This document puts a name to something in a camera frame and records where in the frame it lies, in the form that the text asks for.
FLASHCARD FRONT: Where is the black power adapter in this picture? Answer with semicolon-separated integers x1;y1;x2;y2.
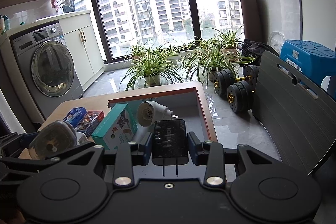
151;119;189;177

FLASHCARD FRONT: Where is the orange-rimmed cardboard box lid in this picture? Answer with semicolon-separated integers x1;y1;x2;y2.
108;84;218;141

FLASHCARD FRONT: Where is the brown rolled mat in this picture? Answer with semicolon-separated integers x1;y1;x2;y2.
240;0;263;42

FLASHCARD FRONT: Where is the black dumbbell yellow bar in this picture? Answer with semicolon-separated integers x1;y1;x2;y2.
213;65;260;113

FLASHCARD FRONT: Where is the back left spider plant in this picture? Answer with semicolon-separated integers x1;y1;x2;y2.
127;41;147;60

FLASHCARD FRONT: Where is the front left spider plant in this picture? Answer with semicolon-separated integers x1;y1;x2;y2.
120;47;183;91

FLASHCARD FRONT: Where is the black bag on floor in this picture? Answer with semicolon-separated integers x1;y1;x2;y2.
241;39;280;65

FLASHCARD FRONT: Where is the grey front-load washing machine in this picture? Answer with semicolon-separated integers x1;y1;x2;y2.
10;20;84;119

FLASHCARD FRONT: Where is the white plug-in diffuser device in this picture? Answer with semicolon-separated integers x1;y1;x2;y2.
132;101;179;143

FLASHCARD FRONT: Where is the blue card box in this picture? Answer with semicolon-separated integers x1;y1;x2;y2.
63;107;87;127

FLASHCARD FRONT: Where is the white cabinet with countertop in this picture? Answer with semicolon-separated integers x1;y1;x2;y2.
1;10;104;125

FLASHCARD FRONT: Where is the back right spider plant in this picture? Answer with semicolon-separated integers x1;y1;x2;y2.
211;26;244;54

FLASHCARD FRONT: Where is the red card box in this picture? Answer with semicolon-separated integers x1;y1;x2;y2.
75;111;104;137

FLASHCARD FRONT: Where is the front right spider plant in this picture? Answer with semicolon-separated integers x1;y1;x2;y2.
181;39;255;83

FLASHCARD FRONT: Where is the blue plastic stool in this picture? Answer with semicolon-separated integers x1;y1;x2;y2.
280;40;335;86

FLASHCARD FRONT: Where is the spider plant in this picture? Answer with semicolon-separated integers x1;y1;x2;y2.
120;47;183;91
211;26;244;54
181;39;255;83
127;41;147;60

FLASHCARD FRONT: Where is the teal bandage box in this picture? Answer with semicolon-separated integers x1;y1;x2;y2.
91;103;138;150

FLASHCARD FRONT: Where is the dark grey chair back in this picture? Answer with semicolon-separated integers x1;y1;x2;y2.
252;51;335;174

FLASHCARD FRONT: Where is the white round fan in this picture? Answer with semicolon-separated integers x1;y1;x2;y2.
268;31;286;55

